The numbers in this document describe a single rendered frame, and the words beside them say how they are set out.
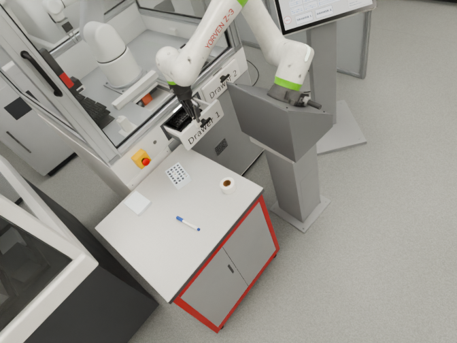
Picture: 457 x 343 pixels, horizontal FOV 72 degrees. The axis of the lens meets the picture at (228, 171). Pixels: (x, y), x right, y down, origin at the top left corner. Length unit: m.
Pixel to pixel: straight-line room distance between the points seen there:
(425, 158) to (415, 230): 0.56
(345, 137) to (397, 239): 0.85
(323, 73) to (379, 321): 1.53
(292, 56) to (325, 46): 0.79
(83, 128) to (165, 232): 0.57
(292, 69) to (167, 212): 0.85
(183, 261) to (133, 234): 0.30
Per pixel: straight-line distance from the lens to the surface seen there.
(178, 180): 1.55
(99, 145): 1.52
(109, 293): 1.78
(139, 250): 1.49
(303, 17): 1.98
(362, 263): 2.07
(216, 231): 1.37
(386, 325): 1.99
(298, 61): 1.43
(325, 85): 2.37
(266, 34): 1.53
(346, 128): 2.62
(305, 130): 1.42
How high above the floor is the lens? 1.92
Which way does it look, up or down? 49 degrees down
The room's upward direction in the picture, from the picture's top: 23 degrees counter-clockwise
